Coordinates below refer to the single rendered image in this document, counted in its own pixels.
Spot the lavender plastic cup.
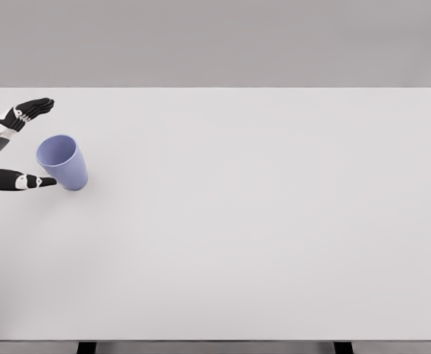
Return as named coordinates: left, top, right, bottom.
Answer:
left=35, top=134, right=89, bottom=192

